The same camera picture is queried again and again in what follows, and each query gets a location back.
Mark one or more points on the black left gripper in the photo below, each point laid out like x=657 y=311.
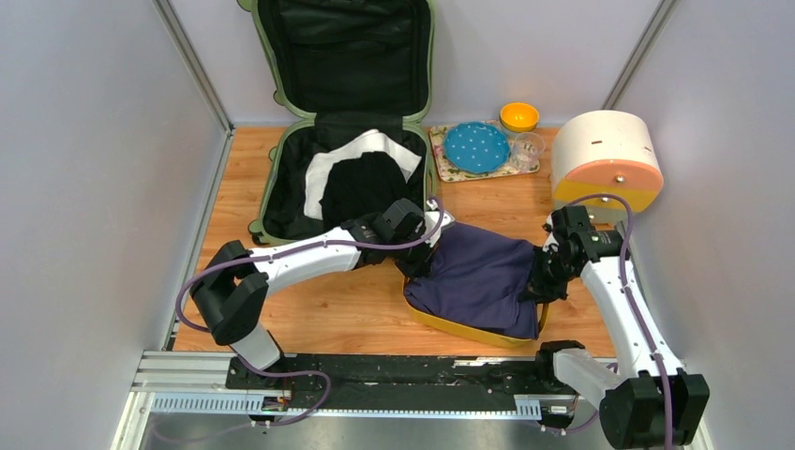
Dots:
x=421 y=267

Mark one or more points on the small yellow bowl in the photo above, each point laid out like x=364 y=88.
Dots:
x=519 y=117

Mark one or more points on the yellow plastic basin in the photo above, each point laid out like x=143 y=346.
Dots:
x=459 y=329

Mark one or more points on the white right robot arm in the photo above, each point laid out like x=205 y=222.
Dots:
x=650 y=400

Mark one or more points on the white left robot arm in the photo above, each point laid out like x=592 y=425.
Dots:
x=226 y=299

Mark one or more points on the blue polka dot plate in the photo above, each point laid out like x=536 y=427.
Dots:
x=476 y=147

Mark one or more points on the aluminium frame rail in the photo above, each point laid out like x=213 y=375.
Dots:
x=194 y=382

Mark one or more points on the white garment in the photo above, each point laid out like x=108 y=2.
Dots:
x=370 y=141

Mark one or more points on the green hard-shell suitcase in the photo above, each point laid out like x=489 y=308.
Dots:
x=341 y=68

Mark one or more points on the black garment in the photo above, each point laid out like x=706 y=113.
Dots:
x=361 y=186

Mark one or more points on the white and orange drawer cabinet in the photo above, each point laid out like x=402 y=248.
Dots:
x=602 y=152

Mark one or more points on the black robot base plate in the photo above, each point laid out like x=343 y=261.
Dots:
x=391 y=383

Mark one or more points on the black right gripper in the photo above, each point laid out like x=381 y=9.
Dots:
x=538 y=291

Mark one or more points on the navy blue garment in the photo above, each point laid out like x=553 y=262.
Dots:
x=479 y=278

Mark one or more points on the clear drinking glass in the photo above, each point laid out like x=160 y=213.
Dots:
x=527 y=149

